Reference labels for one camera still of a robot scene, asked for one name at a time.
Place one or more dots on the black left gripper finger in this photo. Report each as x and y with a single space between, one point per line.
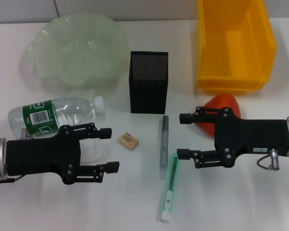
96 172
91 132

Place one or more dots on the pale green glass fruit plate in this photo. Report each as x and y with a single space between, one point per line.
77 48

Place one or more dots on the white paper ball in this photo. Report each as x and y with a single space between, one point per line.
91 150

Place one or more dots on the yellow plastic bin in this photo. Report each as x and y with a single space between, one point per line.
233 48

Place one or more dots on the clear water bottle green label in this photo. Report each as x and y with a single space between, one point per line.
69 108

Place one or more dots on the black mesh pen holder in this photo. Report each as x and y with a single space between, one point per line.
148 96

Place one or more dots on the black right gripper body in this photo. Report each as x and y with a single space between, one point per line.
250 134

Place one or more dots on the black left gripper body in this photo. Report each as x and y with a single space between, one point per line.
38 156

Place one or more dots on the tan eraser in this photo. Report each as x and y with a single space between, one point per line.
128 140

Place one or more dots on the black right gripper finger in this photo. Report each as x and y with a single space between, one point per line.
207 158
202 116

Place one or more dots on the green utility knife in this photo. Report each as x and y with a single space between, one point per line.
169 187

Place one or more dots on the grey pen in clear sleeve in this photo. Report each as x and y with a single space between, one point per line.
164 144

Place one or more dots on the orange fruit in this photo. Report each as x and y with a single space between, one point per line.
221 101

